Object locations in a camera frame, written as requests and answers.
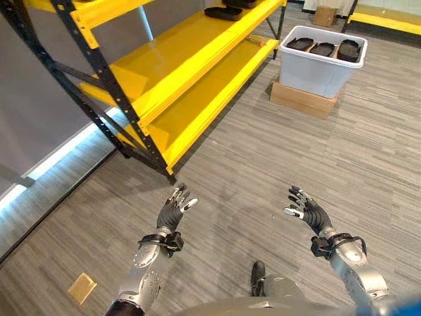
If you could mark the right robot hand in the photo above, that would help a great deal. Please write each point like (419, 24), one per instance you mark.
(315, 212)

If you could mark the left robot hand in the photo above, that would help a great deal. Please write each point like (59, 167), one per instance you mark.
(169, 213)

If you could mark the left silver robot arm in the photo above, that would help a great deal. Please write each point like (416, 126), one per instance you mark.
(144, 270)

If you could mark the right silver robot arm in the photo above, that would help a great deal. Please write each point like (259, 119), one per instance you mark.
(352, 263)

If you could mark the flat cardboard box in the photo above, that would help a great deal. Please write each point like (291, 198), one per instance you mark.
(304, 98)

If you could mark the yellow black metal shelf rack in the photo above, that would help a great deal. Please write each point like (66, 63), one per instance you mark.
(158, 75)

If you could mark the white plastic box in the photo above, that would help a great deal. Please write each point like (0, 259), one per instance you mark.
(320, 62)

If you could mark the small brown cardboard box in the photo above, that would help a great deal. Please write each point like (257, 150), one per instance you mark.
(325, 15)

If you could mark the silver robot torso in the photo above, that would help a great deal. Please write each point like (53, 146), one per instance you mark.
(263, 307)

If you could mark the small cardboard piece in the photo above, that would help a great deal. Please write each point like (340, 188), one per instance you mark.
(82, 289)

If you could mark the black sole-shaped part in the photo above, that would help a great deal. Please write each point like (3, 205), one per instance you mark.
(349, 50)
(299, 43)
(223, 12)
(323, 48)
(240, 3)

